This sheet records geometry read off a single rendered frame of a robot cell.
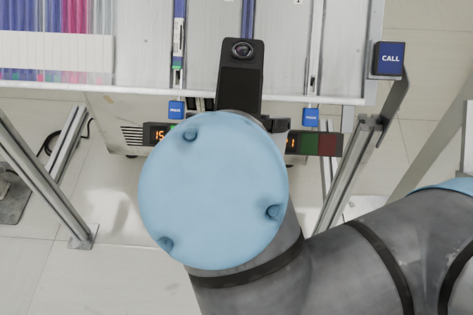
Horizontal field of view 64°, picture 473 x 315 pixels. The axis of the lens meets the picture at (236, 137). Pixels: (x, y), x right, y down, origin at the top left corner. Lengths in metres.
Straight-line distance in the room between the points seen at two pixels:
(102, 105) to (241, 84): 0.86
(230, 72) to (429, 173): 0.72
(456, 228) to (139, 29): 0.54
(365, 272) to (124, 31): 0.54
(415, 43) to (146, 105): 1.37
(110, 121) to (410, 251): 1.09
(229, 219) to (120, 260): 1.12
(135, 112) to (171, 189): 1.02
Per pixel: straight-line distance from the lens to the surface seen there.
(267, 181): 0.18
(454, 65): 2.01
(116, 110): 1.21
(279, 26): 0.63
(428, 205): 0.29
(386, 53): 0.61
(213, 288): 0.22
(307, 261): 0.24
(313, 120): 0.62
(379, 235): 0.26
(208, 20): 0.64
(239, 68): 0.39
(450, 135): 0.92
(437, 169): 1.01
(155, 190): 0.18
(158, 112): 1.17
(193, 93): 0.61
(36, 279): 1.36
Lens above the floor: 1.17
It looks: 53 degrees down
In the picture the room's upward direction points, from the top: straight up
